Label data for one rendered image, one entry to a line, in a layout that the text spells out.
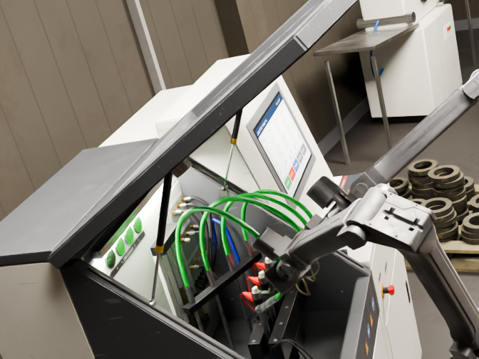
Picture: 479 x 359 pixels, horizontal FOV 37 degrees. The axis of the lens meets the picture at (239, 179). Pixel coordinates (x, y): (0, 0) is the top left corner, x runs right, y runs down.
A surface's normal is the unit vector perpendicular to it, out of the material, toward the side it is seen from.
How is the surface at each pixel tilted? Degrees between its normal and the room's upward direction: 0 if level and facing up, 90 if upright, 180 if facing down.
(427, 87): 90
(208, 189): 90
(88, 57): 90
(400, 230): 31
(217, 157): 90
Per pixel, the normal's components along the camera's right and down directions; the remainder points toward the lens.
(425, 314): -0.25, -0.90
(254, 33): 0.83, 0.00
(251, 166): 0.84, -0.33
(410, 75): -0.51, 0.44
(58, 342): -0.26, 0.43
